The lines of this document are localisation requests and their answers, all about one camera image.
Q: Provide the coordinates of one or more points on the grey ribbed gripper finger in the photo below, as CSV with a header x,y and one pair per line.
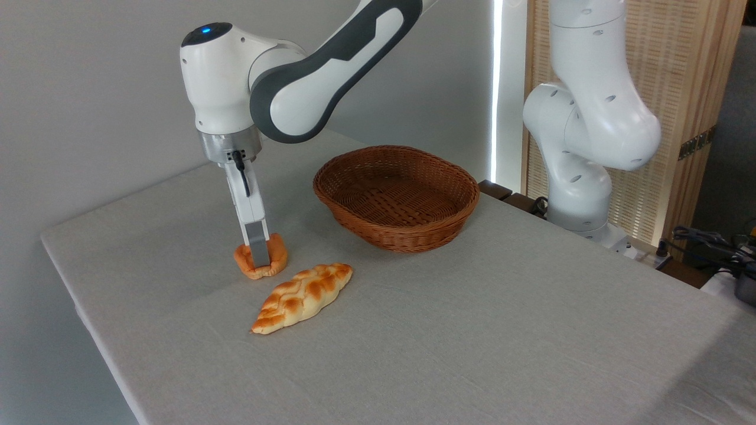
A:
x,y
258,245

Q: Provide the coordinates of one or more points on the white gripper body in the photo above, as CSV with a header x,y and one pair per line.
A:
x,y
251,200

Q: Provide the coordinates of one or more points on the round orange bun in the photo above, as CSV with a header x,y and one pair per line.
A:
x,y
279,260

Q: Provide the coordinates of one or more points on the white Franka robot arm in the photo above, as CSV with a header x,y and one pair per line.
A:
x,y
590,130

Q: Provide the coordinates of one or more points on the long braided bread loaf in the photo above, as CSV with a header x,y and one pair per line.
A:
x,y
301,298

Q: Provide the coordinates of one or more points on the brown wicker basket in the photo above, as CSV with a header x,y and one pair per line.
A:
x,y
401,206

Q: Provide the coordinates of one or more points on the grey tablecloth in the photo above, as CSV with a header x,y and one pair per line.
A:
x,y
472,330

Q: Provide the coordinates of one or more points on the wooden slatted folding screen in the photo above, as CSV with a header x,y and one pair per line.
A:
x,y
679,59

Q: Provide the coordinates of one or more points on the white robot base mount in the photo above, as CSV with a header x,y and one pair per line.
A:
x,y
617,241

